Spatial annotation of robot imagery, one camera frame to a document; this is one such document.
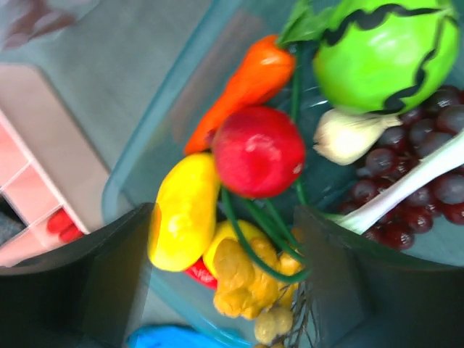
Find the pink divided organizer box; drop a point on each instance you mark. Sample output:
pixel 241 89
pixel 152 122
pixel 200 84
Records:
pixel 47 163

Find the orange toy carrot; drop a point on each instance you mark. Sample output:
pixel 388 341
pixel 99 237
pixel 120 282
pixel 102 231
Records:
pixel 265 69

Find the red rolled sock right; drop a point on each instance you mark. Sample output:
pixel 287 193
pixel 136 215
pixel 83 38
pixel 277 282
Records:
pixel 62 225

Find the teal plastic basket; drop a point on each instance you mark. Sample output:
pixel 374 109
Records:
pixel 195 81

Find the red toy apple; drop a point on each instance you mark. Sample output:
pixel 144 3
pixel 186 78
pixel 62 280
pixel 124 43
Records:
pixel 258 152

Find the blue folded cloth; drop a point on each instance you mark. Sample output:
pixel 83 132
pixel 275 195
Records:
pixel 170 336

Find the orange toy fruit cluster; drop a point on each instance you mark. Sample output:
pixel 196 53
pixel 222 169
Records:
pixel 244 289

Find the brown longan bunch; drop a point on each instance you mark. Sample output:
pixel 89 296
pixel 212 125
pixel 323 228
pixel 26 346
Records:
pixel 294 326

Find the white toy garlic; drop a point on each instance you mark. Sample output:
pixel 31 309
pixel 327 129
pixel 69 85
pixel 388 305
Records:
pixel 343 138

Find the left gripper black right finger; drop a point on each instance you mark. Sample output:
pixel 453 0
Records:
pixel 368 295

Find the purple grape bunch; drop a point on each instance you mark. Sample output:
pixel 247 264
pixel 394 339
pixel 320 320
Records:
pixel 399 150

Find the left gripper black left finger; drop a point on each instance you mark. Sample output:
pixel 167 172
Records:
pixel 81 294

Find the red toy chili pepper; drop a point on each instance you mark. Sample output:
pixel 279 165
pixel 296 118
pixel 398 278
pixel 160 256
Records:
pixel 199 272

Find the green toy melon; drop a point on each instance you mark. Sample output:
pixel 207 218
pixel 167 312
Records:
pixel 386 57

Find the toy green onion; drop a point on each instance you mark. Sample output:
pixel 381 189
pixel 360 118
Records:
pixel 398 188

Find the clear zip top bag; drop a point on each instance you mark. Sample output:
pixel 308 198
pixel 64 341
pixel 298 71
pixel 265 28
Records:
pixel 23 21

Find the yellow toy mango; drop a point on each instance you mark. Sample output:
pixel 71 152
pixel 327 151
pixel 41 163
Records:
pixel 184 215

